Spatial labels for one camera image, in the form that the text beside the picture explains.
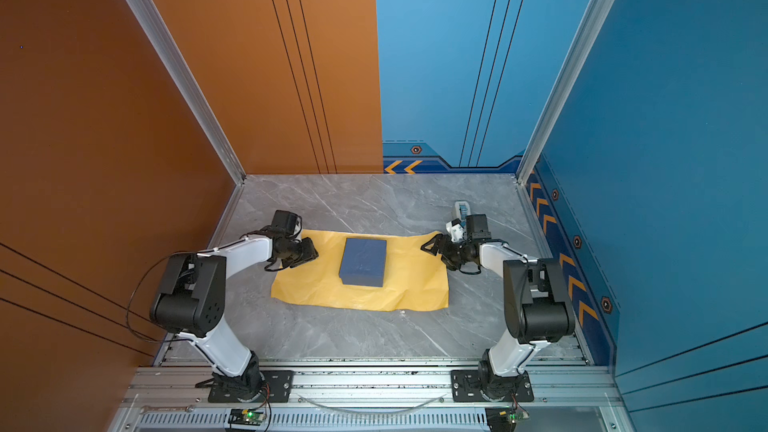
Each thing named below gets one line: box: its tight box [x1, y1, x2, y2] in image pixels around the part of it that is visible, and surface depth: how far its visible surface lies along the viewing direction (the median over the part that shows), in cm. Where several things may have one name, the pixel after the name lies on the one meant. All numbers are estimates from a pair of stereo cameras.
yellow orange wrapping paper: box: [270, 230, 449, 310], surface depth 93 cm
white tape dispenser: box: [454, 201, 471, 220], surface depth 107 cm
